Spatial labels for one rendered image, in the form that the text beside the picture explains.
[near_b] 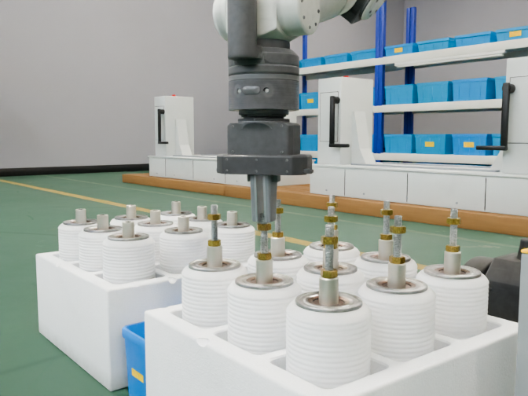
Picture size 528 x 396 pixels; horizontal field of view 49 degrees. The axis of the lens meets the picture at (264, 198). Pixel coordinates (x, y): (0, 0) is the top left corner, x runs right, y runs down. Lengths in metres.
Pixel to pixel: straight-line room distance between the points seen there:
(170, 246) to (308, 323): 0.54
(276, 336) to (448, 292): 0.24
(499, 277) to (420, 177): 2.02
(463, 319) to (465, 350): 0.06
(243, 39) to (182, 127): 4.64
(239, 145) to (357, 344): 0.27
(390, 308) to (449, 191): 2.35
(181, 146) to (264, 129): 4.55
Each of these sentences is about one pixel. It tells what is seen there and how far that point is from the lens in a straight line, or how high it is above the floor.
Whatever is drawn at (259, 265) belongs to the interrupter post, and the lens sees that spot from 0.74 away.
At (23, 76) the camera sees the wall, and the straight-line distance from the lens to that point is 7.09.
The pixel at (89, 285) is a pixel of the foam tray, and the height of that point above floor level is 0.17.
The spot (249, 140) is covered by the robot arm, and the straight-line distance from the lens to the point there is 0.71.
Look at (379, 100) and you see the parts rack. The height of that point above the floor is 0.85.
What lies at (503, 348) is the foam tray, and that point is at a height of 0.16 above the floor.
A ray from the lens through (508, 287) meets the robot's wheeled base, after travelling 1.13.
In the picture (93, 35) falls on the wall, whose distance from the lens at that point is 7.45.
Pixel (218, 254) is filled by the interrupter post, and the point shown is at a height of 0.27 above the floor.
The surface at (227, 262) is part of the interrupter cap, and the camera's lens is 0.85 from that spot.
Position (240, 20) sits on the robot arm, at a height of 0.57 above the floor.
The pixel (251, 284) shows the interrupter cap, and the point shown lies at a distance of 0.73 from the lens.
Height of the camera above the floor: 0.44
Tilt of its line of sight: 6 degrees down
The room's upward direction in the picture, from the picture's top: straight up
